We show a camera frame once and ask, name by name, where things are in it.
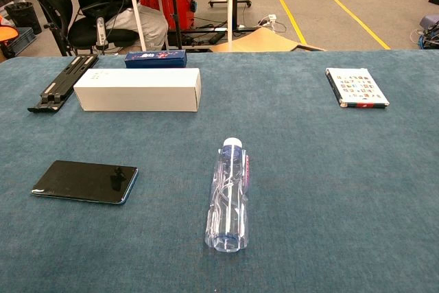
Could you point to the clear plastic water bottle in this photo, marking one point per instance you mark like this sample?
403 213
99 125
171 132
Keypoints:
228 197

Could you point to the long white cardboard box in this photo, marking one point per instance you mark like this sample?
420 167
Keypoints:
137 90

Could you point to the black power strip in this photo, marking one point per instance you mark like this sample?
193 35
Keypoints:
215 37

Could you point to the dark blue printed box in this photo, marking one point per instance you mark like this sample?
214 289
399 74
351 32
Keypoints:
155 58

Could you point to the flat brown cardboard sheet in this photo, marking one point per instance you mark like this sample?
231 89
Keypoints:
264 40

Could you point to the blue table cloth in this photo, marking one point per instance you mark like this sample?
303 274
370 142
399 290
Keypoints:
308 186

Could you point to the white power strip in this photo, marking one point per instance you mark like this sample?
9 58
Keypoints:
270 19

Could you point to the red suitcase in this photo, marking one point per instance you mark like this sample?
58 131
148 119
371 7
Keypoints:
183 8

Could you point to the black vertical pole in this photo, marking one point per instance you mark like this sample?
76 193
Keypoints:
175 5

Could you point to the white book with picture grid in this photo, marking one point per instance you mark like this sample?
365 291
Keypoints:
356 87

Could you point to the black smartphone with blue case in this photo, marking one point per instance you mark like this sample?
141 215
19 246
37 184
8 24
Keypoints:
82 181

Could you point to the black folding laptop stand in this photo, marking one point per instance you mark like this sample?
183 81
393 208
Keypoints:
63 82

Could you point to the black office chair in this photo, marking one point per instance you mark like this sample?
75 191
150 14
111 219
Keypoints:
55 8

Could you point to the grey plastic crate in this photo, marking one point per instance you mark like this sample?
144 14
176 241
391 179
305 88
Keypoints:
20 39

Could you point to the black waste bin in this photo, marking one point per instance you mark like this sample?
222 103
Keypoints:
23 15

